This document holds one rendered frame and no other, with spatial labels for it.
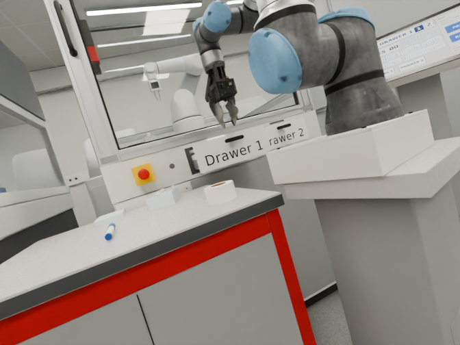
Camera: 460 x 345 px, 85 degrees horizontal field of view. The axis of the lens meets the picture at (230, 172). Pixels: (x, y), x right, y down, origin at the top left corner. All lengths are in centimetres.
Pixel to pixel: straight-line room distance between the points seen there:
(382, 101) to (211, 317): 52
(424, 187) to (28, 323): 61
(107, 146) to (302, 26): 80
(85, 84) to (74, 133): 344
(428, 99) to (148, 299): 136
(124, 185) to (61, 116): 364
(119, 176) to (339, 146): 80
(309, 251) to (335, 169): 90
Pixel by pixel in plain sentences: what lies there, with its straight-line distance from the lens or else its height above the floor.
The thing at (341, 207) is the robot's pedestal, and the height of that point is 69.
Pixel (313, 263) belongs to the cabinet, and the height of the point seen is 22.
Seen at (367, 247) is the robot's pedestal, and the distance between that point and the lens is 60.
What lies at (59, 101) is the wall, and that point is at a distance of 468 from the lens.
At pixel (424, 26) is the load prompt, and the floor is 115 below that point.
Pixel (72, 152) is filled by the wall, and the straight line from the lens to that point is 452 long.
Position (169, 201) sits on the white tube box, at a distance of 80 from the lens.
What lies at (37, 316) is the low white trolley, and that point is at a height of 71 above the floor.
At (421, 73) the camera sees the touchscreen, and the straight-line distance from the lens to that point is 138.
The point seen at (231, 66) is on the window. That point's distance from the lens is 124.
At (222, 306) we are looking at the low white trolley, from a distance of 54.
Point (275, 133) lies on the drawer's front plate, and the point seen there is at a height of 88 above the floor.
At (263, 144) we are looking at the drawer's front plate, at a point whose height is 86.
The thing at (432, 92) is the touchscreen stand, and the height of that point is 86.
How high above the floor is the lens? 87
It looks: 5 degrees down
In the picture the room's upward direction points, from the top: 16 degrees counter-clockwise
